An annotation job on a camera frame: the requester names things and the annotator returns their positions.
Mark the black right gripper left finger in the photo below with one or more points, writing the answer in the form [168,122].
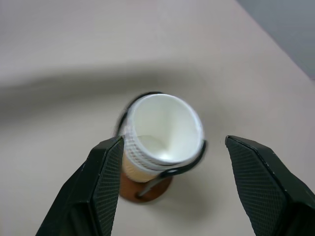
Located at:
[98,186]

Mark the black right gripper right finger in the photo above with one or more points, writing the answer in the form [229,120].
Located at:
[263,186]

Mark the white and orange paper cup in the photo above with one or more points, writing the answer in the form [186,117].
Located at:
[134,169]
[169,123]

